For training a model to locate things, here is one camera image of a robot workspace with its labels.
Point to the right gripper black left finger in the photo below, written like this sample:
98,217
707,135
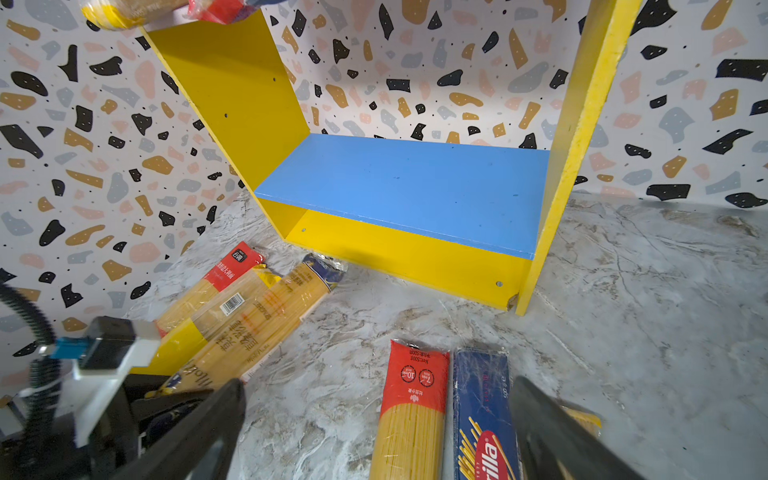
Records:
201,446

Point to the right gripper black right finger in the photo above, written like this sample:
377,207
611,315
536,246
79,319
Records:
553,445

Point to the dark blue spaghetti bag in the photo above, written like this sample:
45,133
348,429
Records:
257,328

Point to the yellow top spaghetti bag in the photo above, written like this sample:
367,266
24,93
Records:
127,14

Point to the red ends clear spaghetti bag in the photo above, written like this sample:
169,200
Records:
224,12

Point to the yellow shelf pink blue boards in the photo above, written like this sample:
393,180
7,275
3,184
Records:
476,222

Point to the yellow Statime spaghetti bag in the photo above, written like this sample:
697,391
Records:
589,421

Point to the blue Barilla spaghetti box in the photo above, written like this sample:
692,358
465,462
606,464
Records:
484,434

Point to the clear yellow spaghetti bag left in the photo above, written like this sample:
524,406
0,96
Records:
189,337

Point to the red top spaghetti bag far-left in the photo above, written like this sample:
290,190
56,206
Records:
230,268

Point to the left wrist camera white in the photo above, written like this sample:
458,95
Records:
100,361

